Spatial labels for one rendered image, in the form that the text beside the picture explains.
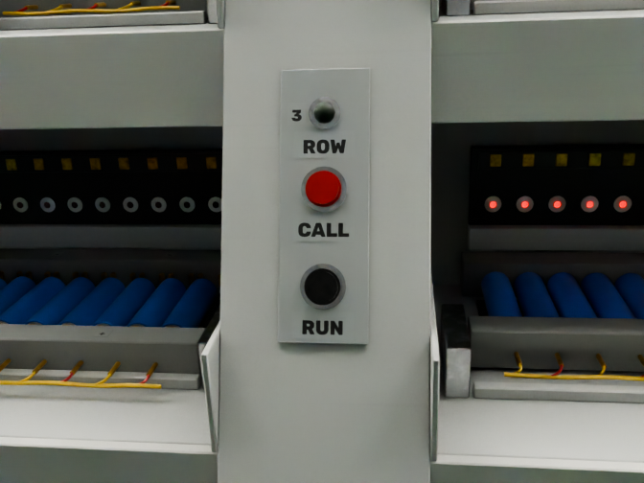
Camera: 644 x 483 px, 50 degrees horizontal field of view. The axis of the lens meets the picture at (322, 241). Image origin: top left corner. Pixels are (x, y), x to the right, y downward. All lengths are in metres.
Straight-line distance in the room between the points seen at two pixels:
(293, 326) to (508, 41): 0.16
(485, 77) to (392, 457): 0.17
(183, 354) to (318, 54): 0.17
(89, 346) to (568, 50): 0.28
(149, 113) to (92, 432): 0.15
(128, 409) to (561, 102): 0.25
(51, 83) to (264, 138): 0.11
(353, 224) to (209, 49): 0.11
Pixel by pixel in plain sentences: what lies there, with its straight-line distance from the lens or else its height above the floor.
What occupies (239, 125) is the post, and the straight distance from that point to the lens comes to 0.32.
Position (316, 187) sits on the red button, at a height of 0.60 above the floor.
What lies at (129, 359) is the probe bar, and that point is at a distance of 0.38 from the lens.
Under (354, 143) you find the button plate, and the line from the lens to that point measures 0.31.
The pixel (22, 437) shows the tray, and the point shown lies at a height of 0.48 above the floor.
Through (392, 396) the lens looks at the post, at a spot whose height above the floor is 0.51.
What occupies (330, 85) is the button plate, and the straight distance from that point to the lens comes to 0.31.
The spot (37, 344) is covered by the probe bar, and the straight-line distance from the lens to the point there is 0.40.
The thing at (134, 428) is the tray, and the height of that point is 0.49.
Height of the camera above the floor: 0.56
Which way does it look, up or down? 2 degrees up
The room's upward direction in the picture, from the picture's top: 1 degrees clockwise
